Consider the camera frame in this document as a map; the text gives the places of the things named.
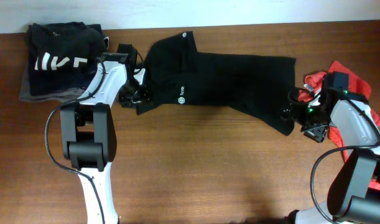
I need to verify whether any black polo shirt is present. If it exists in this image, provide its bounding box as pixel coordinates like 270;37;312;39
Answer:
137;31;296;136

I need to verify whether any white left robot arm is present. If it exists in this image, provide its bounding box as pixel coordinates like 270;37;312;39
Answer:
60;44;152;223

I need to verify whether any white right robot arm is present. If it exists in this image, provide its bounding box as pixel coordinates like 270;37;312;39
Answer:
284;72;380;224

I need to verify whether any red shirt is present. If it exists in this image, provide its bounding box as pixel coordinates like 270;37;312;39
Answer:
297;60;380;192

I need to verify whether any folded grey shirt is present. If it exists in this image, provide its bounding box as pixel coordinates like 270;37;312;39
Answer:
19;67;84;103

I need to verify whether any folded navy printed shirt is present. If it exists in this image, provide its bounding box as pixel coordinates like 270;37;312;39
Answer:
26;22;109;96

